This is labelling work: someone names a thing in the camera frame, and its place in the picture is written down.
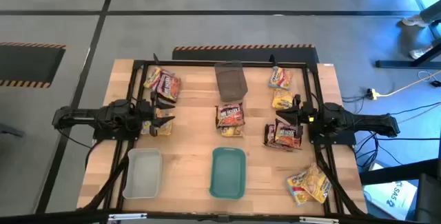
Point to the black Maruchan fire noodle pack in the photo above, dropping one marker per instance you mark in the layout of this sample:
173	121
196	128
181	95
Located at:
268	134

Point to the silver metal bracket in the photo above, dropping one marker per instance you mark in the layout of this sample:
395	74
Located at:
318	220
127	216

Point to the dark grey plastic bin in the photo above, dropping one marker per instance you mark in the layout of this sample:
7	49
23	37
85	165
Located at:
231	82

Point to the black table leg bar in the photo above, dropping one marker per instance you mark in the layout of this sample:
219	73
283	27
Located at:
396	173

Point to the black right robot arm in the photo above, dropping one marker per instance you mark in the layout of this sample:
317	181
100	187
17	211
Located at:
361	120

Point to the white plastic bin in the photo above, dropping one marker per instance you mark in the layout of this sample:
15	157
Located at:
142	174

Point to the white printed cardboard box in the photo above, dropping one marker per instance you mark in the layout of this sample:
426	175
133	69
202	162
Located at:
389	196

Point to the black aluminium table frame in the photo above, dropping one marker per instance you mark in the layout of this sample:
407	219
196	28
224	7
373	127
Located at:
193	63

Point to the black desk leg frame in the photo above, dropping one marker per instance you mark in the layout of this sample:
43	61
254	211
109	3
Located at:
396	64

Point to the black power adapter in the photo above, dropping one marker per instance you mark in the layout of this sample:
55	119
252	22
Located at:
435	83

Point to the black hazard-striped floor mat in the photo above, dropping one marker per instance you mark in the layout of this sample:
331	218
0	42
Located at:
241	55
27	65

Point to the person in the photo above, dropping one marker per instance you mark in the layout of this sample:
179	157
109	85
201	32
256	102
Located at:
415	21

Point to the dark red snack packet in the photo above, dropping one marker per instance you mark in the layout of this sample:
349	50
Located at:
169	87

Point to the yellow power strip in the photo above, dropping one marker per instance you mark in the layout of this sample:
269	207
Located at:
372	94

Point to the grey chair leg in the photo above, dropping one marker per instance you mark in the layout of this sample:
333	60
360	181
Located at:
10	130

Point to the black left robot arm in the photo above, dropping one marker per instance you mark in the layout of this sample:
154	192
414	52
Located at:
86	117

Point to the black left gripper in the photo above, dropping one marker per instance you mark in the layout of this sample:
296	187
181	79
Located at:
147	113

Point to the yellow Maruchan chicken ramen pack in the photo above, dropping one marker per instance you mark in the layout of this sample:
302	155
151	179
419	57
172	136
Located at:
164	131
316	182
231	132
282	99

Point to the dark grey cabinet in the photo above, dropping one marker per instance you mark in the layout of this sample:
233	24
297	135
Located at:
429	200

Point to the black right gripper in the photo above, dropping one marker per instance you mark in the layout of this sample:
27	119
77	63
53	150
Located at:
308	115

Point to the black horizontal rig beam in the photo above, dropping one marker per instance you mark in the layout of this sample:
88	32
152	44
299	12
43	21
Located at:
69	218

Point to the green plastic bin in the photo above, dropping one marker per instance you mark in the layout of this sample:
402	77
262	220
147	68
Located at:
227	174

